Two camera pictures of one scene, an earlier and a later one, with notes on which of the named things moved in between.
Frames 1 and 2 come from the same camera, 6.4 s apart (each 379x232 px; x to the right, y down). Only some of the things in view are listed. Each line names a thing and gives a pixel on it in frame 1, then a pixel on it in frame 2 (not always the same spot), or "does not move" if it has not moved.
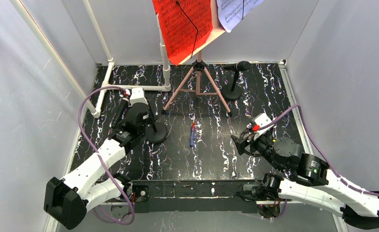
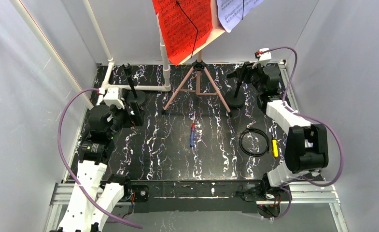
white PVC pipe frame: (94, 110) does not move
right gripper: (248, 140) → (251, 73)
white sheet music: (231, 12) does not move
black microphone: (242, 65) → (232, 75)
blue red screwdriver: (192, 134) does not move
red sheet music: (187, 26) does not move
